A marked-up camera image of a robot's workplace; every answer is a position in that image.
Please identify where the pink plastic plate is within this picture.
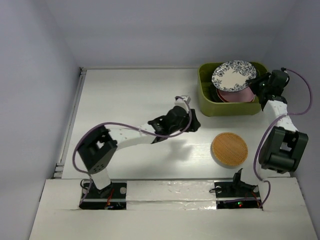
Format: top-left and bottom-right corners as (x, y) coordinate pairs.
(217, 87), (255, 103)

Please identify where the blue floral white plate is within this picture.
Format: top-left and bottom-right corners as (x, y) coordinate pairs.
(211, 60), (257, 93)

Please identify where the orange woven round plate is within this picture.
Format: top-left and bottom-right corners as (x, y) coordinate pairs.
(211, 132), (249, 167)

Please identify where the dark teal glazed plate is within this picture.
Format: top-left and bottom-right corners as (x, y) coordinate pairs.
(209, 85), (221, 103)

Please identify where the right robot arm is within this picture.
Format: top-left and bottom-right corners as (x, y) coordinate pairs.
(247, 67), (309, 181)

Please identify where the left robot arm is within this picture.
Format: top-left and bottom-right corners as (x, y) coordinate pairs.
(72, 106), (201, 198)

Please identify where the green plastic bin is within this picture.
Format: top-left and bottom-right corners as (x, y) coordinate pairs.
(197, 62), (267, 117)

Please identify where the silver foil covered bar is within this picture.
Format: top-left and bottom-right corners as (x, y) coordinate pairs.
(125, 180), (217, 211)

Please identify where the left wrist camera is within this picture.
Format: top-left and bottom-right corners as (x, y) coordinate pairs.
(174, 95), (191, 105)

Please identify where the aluminium table edge rail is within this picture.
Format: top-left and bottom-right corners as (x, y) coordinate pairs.
(51, 67), (87, 179)

